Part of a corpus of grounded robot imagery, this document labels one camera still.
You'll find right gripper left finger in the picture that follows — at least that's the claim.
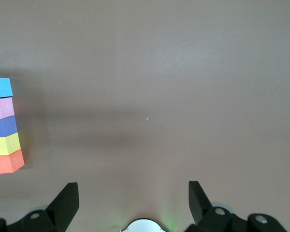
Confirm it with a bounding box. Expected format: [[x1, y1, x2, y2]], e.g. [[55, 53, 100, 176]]
[[0, 182, 80, 232]]

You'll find orange foam cube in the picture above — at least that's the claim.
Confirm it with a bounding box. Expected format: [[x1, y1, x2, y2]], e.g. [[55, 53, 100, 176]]
[[0, 149, 25, 174]]

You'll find purple foam cube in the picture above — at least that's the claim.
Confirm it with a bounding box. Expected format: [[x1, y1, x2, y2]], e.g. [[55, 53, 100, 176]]
[[0, 115, 18, 138]]

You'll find pink foam cube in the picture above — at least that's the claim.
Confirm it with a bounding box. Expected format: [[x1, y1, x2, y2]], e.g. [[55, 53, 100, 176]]
[[0, 96, 15, 120]]

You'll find brown table cover mat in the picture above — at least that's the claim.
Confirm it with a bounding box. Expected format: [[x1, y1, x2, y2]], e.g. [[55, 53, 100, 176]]
[[0, 0, 290, 232]]

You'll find blue foam cube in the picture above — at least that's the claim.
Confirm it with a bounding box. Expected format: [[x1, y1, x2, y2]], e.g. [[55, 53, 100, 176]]
[[0, 77, 13, 99]]

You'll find yellow foam cube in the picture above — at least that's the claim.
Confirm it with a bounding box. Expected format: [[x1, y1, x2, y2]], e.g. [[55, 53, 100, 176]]
[[0, 132, 22, 157]]

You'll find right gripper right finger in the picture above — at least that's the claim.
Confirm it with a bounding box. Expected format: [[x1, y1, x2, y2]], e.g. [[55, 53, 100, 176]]
[[185, 180, 288, 232]]

